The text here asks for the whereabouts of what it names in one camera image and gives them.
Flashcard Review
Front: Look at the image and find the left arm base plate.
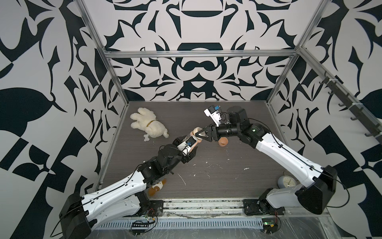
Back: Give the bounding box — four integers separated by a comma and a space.
140, 200, 164, 217

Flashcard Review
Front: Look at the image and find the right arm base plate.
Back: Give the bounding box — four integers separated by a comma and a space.
243, 199, 285, 216

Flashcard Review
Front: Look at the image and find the pink bottle cap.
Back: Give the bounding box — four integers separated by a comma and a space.
218, 137, 229, 147

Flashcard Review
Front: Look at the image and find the white plush dog toy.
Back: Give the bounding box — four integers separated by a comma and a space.
130, 108, 169, 138

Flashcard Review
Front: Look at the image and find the cream bottle collar with straw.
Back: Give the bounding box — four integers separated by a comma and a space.
192, 127, 203, 142

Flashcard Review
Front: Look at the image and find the grey alarm clock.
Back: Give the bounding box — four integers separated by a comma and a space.
277, 174, 298, 189

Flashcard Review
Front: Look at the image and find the small brown white plush toy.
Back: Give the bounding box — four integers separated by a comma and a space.
148, 179, 167, 197

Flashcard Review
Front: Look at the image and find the electronics board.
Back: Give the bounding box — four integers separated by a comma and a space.
262, 217, 281, 235
130, 221, 155, 235

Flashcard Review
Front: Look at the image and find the left electronics board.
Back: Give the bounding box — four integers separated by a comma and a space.
130, 221, 155, 235

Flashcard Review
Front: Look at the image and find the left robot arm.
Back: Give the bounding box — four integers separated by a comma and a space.
58, 134, 202, 239

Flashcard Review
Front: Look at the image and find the white perforated cable duct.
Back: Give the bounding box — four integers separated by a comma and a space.
95, 217, 265, 231

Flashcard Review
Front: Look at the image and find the right electronics board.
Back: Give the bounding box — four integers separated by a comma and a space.
262, 217, 281, 235

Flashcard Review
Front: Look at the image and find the black wall hook rack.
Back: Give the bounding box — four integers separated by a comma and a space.
319, 71, 382, 144

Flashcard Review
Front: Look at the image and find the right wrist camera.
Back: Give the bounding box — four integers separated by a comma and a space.
204, 106, 222, 126

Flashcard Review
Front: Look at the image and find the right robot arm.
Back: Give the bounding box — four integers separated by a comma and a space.
196, 106, 339, 216

